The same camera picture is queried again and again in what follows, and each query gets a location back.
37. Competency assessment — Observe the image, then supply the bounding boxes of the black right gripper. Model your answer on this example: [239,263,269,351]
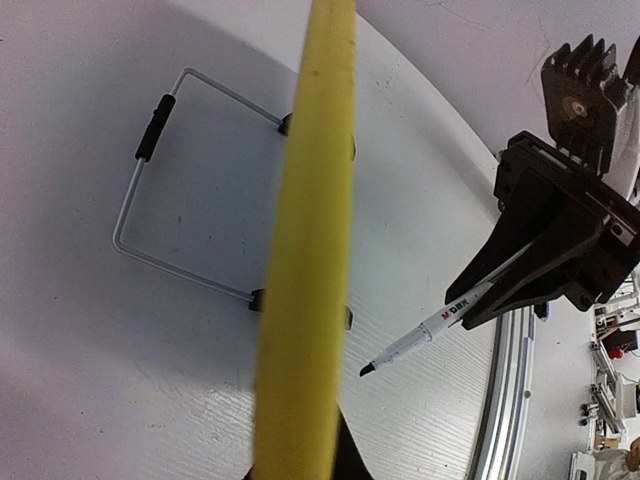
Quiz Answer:
[445,131,639,330]

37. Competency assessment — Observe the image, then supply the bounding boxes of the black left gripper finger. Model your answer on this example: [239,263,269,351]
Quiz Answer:
[332,410,373,480]

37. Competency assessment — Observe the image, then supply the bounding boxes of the white whiteboard yellow rim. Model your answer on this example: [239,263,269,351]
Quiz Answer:
[252,1,356,479]

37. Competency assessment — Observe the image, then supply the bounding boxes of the white marker pen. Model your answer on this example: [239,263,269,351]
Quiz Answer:
[359,281,494,377]

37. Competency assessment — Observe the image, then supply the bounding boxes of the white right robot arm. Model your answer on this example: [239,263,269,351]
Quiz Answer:
[445,99,639,330]

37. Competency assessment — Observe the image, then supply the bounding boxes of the black left board stand foot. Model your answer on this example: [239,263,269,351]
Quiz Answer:
[248,288,266,312]

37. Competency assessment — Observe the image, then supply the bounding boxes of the black board stand foot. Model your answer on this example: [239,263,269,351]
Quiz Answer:
[277,113,293,136]
[248,288,266,312]

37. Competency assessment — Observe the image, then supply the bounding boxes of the black right board stand foot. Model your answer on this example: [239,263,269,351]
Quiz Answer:
[277,113,293,136]

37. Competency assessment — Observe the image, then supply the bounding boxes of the black stand grip sleeve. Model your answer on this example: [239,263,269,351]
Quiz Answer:
[134,94,176,162]

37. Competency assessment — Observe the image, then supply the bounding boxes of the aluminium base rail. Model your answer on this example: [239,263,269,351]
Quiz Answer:
[467,307,536,480]

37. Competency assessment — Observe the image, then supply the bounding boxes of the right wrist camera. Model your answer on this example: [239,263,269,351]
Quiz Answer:
[541,35,639,177]

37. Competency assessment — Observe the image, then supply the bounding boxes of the silver wire board stand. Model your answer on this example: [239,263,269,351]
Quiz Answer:
[112,68,291,306]

